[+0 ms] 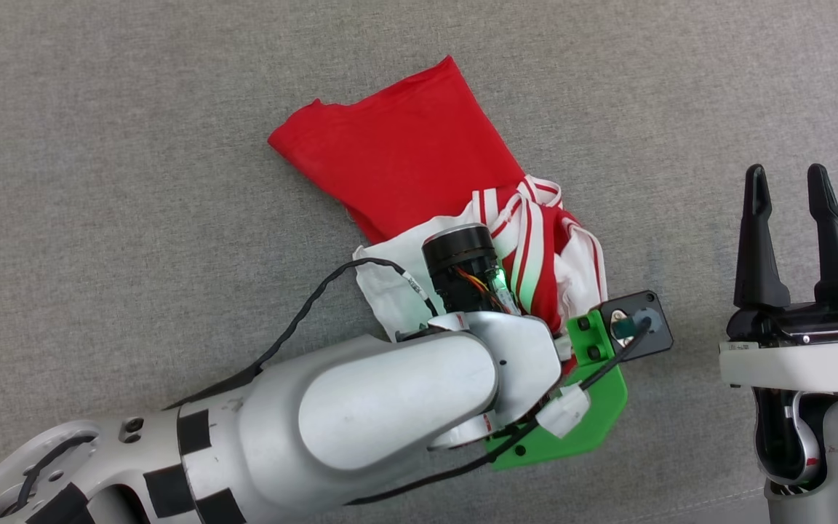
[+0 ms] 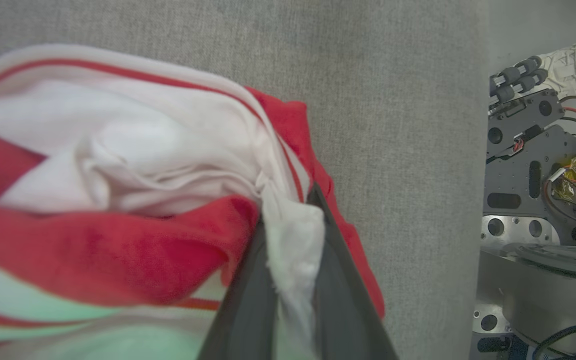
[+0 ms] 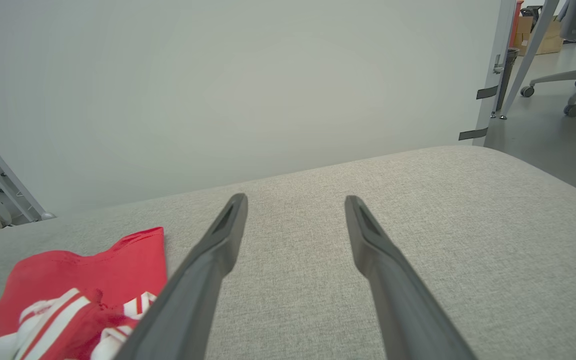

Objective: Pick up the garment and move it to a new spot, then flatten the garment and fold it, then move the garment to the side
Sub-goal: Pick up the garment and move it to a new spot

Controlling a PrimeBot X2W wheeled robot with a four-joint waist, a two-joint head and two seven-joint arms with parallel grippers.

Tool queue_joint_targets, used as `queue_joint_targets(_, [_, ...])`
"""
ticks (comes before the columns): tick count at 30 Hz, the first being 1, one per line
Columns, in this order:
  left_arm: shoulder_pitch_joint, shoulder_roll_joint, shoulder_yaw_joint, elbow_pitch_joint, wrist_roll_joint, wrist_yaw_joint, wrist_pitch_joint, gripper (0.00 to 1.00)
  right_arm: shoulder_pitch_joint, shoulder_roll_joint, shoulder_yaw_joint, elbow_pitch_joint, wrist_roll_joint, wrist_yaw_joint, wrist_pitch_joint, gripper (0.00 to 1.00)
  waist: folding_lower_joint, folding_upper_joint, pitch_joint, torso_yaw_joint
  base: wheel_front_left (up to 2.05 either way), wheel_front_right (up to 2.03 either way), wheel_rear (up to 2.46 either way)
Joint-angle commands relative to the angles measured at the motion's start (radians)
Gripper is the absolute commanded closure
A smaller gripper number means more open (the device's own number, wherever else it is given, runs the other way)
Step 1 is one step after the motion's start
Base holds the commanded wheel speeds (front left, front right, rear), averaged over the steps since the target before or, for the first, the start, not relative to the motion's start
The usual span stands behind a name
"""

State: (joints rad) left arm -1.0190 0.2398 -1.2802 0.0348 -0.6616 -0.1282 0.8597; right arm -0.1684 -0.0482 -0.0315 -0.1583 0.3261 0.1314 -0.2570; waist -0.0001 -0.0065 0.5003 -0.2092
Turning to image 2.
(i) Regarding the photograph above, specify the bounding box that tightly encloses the black base cable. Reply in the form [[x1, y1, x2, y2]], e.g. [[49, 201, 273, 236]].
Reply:
[[532, 320, 576, 360]]

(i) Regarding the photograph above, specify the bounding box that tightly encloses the red and white garment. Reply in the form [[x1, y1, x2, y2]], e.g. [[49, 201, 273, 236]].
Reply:
[[0, 44, 386, 360]]

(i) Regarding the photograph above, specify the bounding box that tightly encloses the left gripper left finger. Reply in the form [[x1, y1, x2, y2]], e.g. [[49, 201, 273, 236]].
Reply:
[[197, 219, 280, 360]]

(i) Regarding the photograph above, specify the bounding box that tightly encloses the grey fabric sofa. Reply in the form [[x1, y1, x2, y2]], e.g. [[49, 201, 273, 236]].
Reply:
[[0, 0, 491, 360]]

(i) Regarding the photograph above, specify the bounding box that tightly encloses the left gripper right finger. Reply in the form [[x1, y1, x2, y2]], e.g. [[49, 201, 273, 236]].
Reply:
[[307, 183, 400, 360]]

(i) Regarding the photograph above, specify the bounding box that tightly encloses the white printed plastic part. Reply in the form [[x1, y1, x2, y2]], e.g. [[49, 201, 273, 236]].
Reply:
[[540, 29, 576, 101]]

